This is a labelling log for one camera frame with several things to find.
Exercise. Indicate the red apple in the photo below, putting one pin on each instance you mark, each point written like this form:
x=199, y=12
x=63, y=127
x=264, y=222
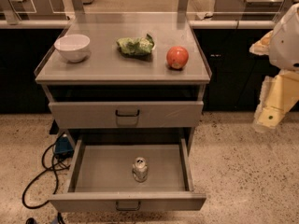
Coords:
x=177, y=57

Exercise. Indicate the open grey middle drawer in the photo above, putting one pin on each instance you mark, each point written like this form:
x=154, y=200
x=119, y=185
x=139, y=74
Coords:
x=101, y=179

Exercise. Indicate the silver 7up can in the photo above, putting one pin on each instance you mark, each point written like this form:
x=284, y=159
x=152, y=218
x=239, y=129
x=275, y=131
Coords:
x=140, y=169

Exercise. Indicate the background grey counter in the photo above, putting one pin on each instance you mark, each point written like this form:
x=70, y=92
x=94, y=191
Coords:
x=245, y=10

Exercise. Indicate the white ceramic bowl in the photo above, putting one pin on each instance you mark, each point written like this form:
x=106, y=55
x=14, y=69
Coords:
x=74, y=48

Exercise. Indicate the blue power box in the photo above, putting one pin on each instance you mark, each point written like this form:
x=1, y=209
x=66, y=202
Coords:
x=62, y=147

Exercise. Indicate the white horizontal rail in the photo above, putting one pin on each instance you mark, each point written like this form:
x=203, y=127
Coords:
x=194, y=24

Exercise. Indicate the closed grey top drawer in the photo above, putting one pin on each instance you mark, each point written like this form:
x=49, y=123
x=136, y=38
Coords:
x=89, y=115

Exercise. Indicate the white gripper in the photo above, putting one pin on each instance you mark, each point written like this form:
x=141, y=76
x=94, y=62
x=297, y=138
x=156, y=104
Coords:
x=286, y=44

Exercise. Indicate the grey drawer cabinet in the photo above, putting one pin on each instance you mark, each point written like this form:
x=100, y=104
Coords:
x=107, y=75

